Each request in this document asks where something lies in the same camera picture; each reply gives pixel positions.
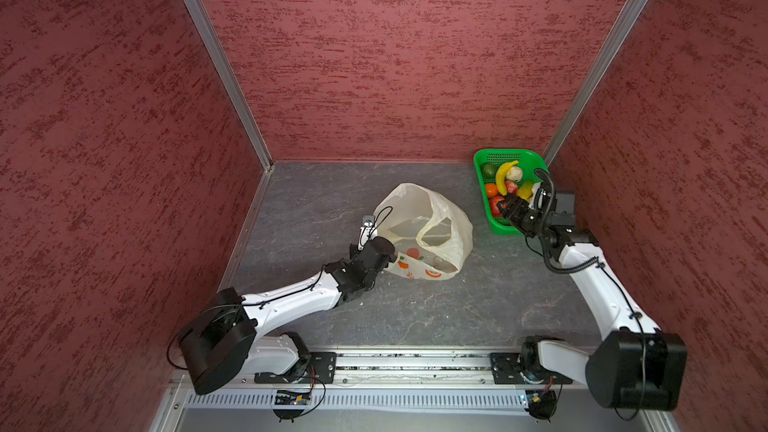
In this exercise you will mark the aluminium corner post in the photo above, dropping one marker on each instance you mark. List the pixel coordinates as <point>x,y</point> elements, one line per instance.
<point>620,30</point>
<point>218,56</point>

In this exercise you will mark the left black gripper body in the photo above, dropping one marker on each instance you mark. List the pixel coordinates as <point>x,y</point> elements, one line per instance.
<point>353,251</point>

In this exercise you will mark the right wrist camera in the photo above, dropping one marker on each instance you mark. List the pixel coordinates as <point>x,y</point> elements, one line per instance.
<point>562,205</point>

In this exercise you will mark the yellow green mango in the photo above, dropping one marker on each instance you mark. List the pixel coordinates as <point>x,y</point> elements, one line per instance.
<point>525,191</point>

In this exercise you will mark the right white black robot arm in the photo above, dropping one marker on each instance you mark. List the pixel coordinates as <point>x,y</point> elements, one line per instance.
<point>575,252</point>

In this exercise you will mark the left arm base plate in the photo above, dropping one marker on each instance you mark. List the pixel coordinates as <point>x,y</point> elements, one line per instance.
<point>320,366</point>

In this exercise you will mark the right aluminium corner post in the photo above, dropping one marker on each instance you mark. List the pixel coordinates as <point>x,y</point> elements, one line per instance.
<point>620,30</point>

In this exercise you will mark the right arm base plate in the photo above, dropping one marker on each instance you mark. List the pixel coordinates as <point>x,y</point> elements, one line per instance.
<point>506,369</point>

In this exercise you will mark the small orange tangerine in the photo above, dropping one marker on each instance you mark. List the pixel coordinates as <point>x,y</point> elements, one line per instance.
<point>491,190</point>

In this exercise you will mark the left aluminium corner post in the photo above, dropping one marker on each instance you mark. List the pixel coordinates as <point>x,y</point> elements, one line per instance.
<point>218,56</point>

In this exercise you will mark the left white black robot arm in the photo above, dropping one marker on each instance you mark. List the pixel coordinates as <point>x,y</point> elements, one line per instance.
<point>232,336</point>

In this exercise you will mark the red apple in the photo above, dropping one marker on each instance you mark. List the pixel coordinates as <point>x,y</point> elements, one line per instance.
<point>494,205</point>

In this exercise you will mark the red strawberry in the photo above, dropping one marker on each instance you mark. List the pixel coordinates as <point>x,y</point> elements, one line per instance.
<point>511,187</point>

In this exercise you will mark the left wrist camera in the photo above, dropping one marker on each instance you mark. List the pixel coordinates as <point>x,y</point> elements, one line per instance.
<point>367,229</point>

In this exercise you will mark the printed translucent plastic bag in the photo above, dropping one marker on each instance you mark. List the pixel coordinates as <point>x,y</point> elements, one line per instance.
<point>432,236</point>

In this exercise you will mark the green lime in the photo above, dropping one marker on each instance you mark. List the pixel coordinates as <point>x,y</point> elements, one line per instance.
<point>488,171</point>

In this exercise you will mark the yellow banana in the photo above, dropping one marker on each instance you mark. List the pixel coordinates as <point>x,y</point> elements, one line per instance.
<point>501,176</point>

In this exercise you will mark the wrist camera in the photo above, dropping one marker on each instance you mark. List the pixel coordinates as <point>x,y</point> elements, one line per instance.
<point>367,229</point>
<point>562,205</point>

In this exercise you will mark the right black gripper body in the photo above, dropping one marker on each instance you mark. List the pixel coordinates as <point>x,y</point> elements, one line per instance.
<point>522,217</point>

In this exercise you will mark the green plastic basket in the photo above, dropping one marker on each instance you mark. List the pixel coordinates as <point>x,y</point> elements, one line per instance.
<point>528,161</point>

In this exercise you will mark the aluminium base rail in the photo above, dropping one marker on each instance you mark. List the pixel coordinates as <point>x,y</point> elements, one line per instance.
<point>456,366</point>

